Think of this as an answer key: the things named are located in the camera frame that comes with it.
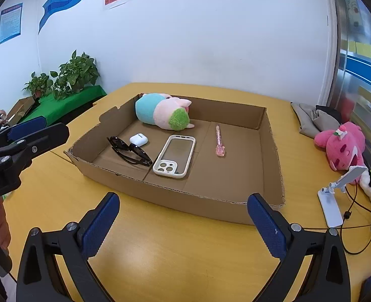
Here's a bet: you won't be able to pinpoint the black sunglasses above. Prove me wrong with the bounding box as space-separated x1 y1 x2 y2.
107 136 153 166

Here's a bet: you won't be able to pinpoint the white earbuds case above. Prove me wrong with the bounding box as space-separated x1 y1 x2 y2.
130 133 149 147

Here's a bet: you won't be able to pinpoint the white clear phone case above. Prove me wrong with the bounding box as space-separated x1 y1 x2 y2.
153 134 196 179

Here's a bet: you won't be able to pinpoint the left hand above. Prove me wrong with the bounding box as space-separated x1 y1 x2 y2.
0 196 11 250

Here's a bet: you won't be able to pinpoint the small cardboard box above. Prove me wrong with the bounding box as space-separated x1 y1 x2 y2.
6 96 40 126

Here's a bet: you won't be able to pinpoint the green covered side table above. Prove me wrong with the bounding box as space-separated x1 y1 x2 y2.
19 85 106 126

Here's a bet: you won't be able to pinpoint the small potted green plant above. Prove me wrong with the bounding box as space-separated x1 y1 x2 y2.
22 72 53 97

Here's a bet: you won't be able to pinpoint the white folding phone stand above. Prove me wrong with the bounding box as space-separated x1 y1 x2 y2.
317 165 368 229

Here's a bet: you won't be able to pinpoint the large potted green plant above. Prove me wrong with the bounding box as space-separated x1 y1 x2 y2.
50 51 99 100

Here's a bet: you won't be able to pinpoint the pink strawberry bear plush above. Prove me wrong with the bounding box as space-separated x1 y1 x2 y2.
314 121 365 171

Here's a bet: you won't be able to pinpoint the brown cardboard box tray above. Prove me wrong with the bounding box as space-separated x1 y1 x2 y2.
67 98 285 224

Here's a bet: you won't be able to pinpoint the blue pink green plush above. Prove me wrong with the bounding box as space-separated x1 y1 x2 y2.
135 93 194 132

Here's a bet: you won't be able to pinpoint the grey cloth bag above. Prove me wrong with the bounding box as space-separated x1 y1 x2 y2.
291 102 342 138

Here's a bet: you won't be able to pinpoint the pink crystal pen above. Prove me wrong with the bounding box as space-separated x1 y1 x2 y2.
215 125 226 158

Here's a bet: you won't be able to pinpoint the black cable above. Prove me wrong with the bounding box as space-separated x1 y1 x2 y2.
293 181 371 256

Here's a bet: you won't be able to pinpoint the blue framed wall poster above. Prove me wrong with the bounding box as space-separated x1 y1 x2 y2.
0 3 23 44

